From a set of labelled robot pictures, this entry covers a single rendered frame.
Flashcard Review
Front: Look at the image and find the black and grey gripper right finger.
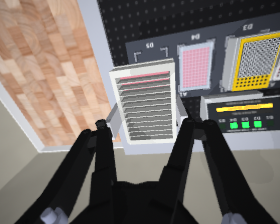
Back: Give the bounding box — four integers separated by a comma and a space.
141, 94, 278, 224

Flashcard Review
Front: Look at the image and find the pink and pale blue well plate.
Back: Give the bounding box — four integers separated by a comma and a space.
179, 42, 213, 91

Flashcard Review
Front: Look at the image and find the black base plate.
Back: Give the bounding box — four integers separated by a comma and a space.
97, 0, 280, 123

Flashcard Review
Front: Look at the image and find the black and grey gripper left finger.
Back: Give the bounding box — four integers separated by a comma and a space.
14, 102, 122, 224

